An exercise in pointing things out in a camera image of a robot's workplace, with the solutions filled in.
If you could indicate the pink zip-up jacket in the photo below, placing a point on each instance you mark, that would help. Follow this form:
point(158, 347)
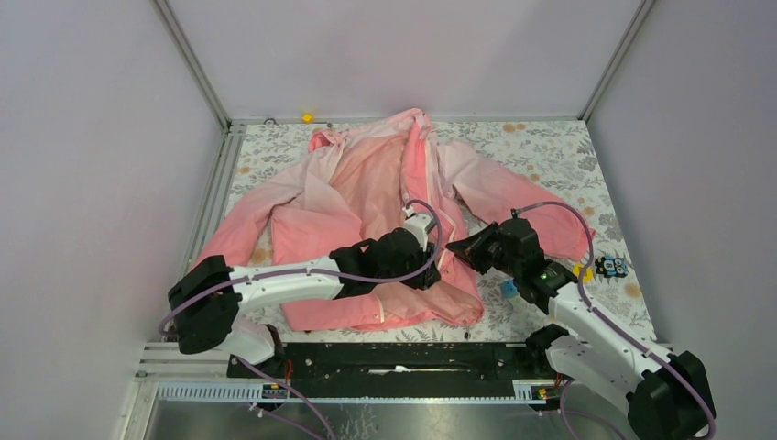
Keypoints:
point(352, 185)

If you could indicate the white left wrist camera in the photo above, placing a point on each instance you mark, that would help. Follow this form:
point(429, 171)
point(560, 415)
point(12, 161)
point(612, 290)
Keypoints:
point(419, 225)

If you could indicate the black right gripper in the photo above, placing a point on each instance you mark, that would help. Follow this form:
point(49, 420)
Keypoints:
point(470, 249)

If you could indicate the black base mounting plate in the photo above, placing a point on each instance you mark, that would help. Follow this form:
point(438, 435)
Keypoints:
point(402, 370)

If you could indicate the floral patterned table mat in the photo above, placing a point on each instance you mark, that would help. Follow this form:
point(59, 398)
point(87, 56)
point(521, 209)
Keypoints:
point(557, 156)

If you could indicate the aluminium frame rail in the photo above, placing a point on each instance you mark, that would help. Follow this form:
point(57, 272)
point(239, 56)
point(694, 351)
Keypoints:
point(182, 44)

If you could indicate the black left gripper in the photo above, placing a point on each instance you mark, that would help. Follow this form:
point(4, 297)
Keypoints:
point(422, 282)

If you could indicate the small owl figurine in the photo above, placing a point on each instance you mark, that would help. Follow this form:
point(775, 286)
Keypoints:
point(611, 267)

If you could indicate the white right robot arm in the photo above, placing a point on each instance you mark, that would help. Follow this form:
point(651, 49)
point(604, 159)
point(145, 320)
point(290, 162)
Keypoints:
point(664, 395)

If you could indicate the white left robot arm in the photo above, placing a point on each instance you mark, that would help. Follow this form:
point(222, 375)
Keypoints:
point(208, 304)

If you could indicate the small blue block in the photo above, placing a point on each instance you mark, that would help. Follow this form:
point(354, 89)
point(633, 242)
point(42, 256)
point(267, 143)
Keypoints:
point(508, 289)

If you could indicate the yellow round token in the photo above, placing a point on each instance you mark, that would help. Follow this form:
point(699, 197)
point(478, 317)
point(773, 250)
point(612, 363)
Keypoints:
point(586, 273)

